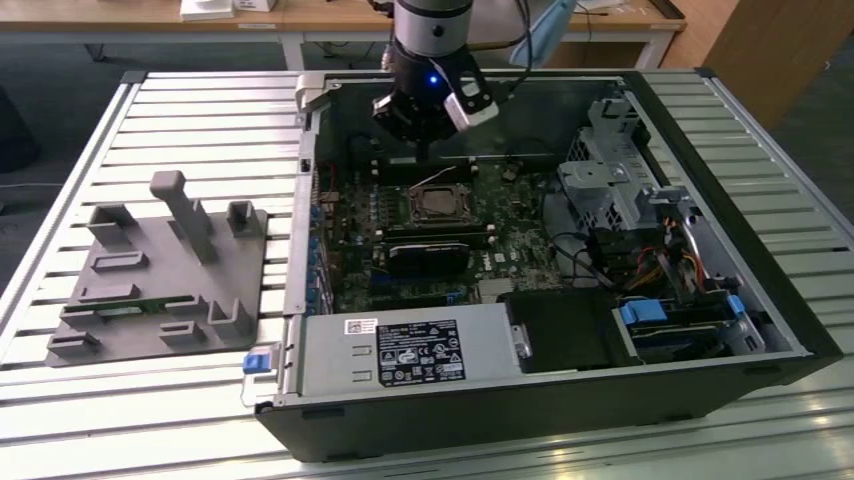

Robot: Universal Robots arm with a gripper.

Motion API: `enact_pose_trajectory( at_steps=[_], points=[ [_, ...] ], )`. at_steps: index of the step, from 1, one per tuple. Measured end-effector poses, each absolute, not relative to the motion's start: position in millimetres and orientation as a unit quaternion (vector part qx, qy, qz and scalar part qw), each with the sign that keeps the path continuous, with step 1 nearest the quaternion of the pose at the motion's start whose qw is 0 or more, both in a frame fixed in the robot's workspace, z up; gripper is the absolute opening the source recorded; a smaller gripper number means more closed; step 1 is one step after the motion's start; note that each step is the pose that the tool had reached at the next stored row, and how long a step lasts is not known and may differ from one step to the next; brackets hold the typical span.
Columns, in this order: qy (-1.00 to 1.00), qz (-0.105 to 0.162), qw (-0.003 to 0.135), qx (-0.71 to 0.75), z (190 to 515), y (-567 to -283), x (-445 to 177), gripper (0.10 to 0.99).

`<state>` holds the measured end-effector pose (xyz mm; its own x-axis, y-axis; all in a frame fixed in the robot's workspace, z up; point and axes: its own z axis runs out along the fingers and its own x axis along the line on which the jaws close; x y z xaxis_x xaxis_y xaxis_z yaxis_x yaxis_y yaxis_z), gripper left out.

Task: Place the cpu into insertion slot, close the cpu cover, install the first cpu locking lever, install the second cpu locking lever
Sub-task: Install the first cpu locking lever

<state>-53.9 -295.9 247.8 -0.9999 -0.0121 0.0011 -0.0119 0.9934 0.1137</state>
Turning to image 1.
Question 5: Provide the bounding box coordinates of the silver chipset heat sink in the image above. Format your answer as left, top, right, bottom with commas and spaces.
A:
478, 278, 516, 302

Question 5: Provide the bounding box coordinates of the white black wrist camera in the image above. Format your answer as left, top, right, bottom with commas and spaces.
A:
439, 69, 502, 132

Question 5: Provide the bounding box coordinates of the silver power supply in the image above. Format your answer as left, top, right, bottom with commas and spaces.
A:
292, 303, 530, 399

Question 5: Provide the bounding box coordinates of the grey case handle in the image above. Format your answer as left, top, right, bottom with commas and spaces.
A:
292, 73, 343, 115

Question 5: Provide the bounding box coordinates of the metal socket cover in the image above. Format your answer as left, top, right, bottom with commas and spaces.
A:
407, 184, 476, 223

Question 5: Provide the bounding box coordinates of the silver CPU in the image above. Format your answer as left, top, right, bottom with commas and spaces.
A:
420, 192, 466, 214

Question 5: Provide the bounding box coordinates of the blue case latch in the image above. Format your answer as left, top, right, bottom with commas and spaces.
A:
243, 351, 280, 376

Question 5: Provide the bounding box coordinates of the black plastic shroud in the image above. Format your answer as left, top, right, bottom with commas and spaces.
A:
500, 291, 634, 375

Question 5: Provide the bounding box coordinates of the black looped cable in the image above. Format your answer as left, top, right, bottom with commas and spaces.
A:
540, 230, 626, 292

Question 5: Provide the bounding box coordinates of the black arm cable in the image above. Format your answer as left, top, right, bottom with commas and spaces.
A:
503, 0, 540, 101

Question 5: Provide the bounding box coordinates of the black graphics card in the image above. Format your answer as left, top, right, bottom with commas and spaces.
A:
383, 242, 472, 279

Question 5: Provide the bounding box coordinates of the grey parts rack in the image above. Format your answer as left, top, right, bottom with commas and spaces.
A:
43, 169, 272, 369

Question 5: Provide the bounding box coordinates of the CPU socket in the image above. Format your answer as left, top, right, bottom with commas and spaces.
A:
404, 182, 479, 225

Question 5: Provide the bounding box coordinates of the wooden cabinet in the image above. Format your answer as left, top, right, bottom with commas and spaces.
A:
692, 0, 854, 132

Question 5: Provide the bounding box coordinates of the wooden desk white frame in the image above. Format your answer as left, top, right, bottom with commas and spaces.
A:
283, 0, 688, 71
0, 0, 288, 64

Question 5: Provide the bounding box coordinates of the black RAM slot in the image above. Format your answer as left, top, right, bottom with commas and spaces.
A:
384, 238, 492, 247
380, 225, 487, 233
383, 233, 490, 242
381, 229, 488, 237

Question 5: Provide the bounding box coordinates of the coloured power wire bundle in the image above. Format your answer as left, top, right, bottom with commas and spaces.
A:
626, 219, 710, 292

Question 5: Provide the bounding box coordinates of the hard disk in blue carrier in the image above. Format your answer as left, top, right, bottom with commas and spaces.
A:
612, 295, 728, 361

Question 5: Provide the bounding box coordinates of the black PC case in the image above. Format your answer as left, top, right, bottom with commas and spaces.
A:
236, 67, 846, 464

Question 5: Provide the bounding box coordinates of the green motherboard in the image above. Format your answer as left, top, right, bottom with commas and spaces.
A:
309, 159, 568, 316

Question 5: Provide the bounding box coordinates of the green RAM stick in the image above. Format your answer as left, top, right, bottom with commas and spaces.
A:
63, 295, 201, 320

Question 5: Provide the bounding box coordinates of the silver drive cage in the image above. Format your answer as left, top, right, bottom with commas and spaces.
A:
556, 97, 695, 231

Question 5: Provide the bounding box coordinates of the metal locking lever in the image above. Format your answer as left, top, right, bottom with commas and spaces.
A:
415, 166, 464, 189

